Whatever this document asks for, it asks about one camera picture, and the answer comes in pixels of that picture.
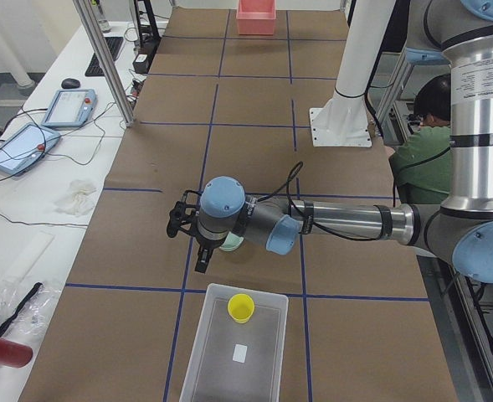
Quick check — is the teach pendant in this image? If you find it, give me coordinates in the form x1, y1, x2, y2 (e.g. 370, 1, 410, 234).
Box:
0, 123, 60, 176
41, 89, 97, 130

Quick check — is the person in green shirt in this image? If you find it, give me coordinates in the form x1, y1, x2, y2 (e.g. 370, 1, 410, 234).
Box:
389, 74, 452, 204

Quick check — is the grey aluminium frame post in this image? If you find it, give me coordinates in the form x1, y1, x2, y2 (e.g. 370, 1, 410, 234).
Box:
73, 0, 135, 127

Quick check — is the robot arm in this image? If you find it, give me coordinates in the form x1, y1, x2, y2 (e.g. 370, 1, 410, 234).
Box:
191, 1, 493, 283

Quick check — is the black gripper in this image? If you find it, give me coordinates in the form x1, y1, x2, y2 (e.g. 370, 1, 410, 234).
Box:
195, 228, 229, 274

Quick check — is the light green ceramic bowl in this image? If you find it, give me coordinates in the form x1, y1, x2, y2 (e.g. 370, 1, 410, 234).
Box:
219, 232, 244, 252

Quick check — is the black computer mouse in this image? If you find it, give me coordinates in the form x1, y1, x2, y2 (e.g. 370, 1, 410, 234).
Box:
61, 78, 81, 90

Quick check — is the far teach pendant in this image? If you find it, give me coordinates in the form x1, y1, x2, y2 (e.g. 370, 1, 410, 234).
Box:
41, 89, 97, 130

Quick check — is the clear plastic bin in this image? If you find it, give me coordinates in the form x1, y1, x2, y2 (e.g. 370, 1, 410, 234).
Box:
179, 283, 289, 401

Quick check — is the red bottle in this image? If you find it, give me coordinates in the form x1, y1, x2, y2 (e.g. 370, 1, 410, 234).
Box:
0, 338, 33, 369

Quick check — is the pink plastic bin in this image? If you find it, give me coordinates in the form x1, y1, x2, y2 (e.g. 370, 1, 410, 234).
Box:
236, 0, 276, 35

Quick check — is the white crumpled tissue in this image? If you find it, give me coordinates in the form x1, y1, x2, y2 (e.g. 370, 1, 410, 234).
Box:
54, 179, 96, 217

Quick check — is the black keyboard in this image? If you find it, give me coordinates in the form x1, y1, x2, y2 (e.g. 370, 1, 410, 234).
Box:
85, 36, 126, 78

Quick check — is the near teach pendant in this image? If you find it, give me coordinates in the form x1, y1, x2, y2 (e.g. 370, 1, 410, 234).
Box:
0, 123, 60, 176

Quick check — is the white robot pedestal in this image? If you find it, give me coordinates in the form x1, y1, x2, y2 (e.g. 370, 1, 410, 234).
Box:
310, 0, 396, 147

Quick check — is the yellow plastic cup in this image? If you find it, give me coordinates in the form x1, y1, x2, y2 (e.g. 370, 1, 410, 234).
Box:
228, 293, 255, 324

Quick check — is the clear plastic bag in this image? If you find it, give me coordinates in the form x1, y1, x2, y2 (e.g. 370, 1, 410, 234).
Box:
0, 278, 62, 339

